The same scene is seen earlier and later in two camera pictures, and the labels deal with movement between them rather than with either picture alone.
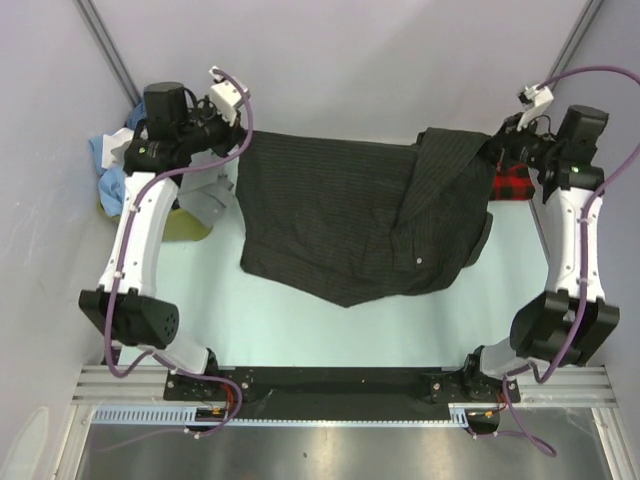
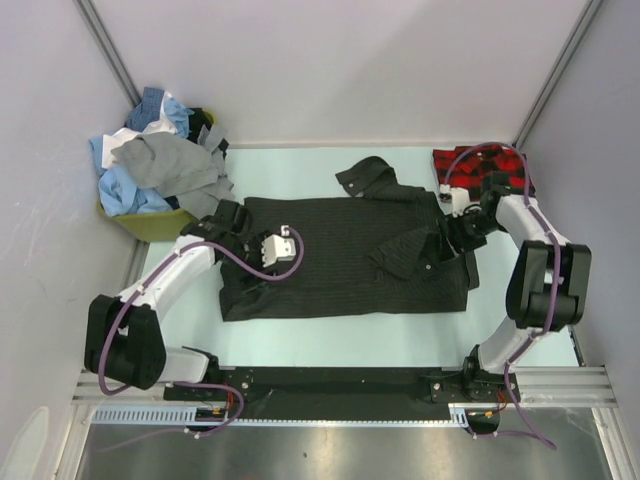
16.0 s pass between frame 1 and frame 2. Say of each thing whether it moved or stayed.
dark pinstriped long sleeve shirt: moved
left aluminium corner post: stayed
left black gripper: moved
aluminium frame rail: stayed
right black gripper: moved
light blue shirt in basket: stayed
